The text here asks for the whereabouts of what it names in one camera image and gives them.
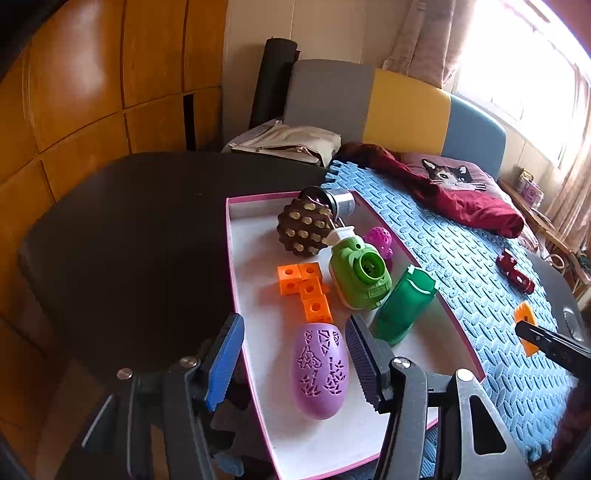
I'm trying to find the brown studded ball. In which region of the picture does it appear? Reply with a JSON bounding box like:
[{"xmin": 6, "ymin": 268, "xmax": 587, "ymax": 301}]
[{"xmin": 278, "ymin": 194, "xmax": 338, "ymax": 257}]

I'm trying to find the pink bed blanket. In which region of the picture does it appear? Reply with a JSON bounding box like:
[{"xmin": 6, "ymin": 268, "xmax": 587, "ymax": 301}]
[{"xmin": 499, "ymin": 191, "xmax": 541, "ymax": 252}]

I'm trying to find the beige bag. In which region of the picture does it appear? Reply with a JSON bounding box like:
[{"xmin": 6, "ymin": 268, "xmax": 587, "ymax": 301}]
[{"xmin": 222, "ymin": 119, "xmax": 342, "ymax": 168}]

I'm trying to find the pink cat print pillow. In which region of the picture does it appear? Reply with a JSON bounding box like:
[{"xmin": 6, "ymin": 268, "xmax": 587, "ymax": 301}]
[{"xmin": 399, "ymin": 152, "xmax": 502, "ymax": 197}]

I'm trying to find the purple patterned egg toy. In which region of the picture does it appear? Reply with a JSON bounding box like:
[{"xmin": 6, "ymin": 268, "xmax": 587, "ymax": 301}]
[{"xmin": 290, "ymin": 322, "xmax": 349, "ymax": 421}]

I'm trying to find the orange yellow toy piece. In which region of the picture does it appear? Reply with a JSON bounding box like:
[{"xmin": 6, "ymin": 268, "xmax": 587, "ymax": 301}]
[{"xmin": 513, "ymin": 301, "xmax": 540, "ymax": 357}]

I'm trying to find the dark red cloth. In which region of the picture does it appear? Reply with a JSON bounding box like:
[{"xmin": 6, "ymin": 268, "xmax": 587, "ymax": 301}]
[{"xmin": 339, "ymin": 143, "xmax": 526, "ymax": 238}]

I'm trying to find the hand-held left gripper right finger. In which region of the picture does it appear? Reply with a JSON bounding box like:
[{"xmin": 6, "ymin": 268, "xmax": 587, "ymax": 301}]
[{"xmin": 344, "ymin": 314, "xmax": 532, "ymax": 480}]

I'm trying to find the red cylinder toy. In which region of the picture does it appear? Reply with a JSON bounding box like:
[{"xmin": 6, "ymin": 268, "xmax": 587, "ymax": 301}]
[{"xmin": 508, "ymin": 268, "xmax": 536, "ymax": 295}]

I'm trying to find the red block toy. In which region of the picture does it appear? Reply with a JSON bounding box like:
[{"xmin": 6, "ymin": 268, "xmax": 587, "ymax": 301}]
[{"xmin": 496, "ymin": 249, "xmax": 520, "ymax": 275}]

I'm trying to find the pink shallow box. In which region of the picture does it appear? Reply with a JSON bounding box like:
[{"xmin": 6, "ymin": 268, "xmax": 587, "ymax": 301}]
[{"xmin": 225, "ymin": 190, "xmax": 485, "ymax": 480}]

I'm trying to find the grey yellow blue headboard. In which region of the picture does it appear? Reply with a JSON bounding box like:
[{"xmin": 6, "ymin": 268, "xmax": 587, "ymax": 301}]
[{"xmin": 283, "ymin": 59, "xmax": 507, "ymax": 178}]

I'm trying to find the light green camera toy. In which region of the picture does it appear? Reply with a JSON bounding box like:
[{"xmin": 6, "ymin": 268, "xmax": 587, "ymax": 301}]
[{"xmin": 323, "ymin": 226, "xmax": 393, "ymax": 311}]

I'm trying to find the orange linked cubes toy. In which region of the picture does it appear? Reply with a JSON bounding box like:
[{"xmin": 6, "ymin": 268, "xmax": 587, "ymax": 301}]
[{"xmin": 277, "ymin": 262, "xmax": 332, "ymax": 324}]

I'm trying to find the green plastic cylinder toy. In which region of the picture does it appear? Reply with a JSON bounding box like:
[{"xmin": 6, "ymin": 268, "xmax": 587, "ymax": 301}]
[{"xmin": 372, "ymin": 264, "xmax": 438, "ymax": 346}]

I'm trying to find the colourful box on desk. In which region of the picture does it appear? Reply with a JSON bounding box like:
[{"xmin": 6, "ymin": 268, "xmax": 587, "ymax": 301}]
[{"xmin": 516, "ymin": 168, "xmax": 544, "ymax": 208}]

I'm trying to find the blue foam mat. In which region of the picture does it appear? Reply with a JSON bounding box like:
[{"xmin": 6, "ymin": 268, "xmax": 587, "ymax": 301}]
[{"xmin": 210, "ymin": 159, "xmax": 583, "ymax": 480}]

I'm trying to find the silver cylinder with dark cap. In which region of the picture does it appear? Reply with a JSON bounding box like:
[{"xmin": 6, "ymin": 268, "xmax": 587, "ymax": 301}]
[{"xmin": 302, "ymin": 186, "xmax": 356, "ymax": 217}]

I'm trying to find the pink patterned curtain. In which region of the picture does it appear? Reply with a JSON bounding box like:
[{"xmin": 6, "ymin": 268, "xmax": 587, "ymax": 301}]
[
  {"xmin": 545, "ymin": 138, "xmax": 591, "ymax": 232},
  {"xmin": 383, "ymin": 0, "xmax": 481, "ymax": 88}
]

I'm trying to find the black rolled mat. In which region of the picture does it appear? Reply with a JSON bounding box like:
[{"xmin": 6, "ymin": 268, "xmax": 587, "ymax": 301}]
[{"xmin": 249, "ymin": 38, "xmax": 298, "ymax": 134}]

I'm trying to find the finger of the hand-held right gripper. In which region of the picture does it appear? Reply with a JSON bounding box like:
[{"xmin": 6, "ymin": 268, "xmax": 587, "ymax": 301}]
[{"xmin": 515, "ymin": 320, "xmax": 591, "ymax": 372}]

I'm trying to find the window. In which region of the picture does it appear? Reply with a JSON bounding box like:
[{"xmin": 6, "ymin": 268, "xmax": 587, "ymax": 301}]
[{"xmin": 455, "ymin": 0, "xmax": 591, "ymax": 171}]

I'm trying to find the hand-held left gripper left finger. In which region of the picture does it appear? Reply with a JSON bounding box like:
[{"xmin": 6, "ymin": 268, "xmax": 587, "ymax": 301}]
[{"xmin": 55, "ymin": 313, "xmax": 245, "ymax": 480}]

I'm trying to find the purple perforated ball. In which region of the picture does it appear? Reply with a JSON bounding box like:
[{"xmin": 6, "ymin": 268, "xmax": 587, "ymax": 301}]
[{"xmin": 365, "ymin": 226, "xmax": 394, "ymax": 271}]

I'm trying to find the wooden desk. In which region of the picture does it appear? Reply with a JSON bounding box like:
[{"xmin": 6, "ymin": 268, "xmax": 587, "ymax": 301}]
[{"xmin": 499, "ymin": 178, "xmax": 578, "ymax": 278}]

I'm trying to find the wooden wardrobe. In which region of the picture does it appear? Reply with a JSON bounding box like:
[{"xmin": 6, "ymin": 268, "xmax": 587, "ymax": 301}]
[{"xmin": 0, "ymin": 0, "xmax": 229, "ymax": 430}]

